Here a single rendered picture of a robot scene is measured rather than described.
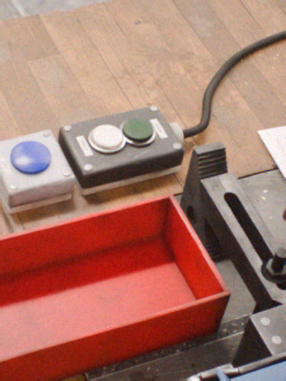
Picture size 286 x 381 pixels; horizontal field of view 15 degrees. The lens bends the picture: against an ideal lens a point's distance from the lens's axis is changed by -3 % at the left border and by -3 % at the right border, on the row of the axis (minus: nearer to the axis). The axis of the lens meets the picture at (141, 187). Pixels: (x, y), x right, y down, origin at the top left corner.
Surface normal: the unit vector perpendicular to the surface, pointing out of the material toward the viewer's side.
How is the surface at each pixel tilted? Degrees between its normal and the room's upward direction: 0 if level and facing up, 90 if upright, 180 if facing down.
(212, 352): 0
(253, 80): 0
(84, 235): 90
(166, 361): 0
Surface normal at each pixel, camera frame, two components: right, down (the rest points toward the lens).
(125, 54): 0.14, -0.66
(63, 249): 0.41, 0.71
